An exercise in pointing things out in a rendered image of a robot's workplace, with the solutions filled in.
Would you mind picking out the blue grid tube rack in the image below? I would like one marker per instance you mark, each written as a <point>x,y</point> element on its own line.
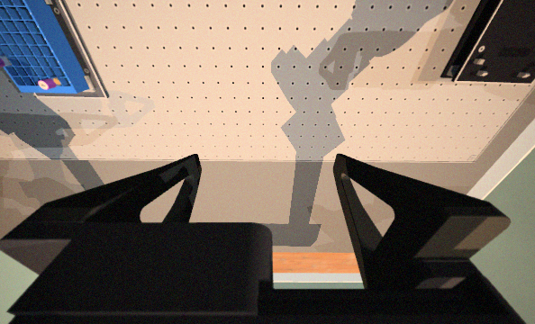
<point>55,58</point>

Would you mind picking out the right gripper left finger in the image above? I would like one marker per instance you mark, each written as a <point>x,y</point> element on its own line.
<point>123,200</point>

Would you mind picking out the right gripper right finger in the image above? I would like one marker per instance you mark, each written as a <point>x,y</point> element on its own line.
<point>430,222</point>

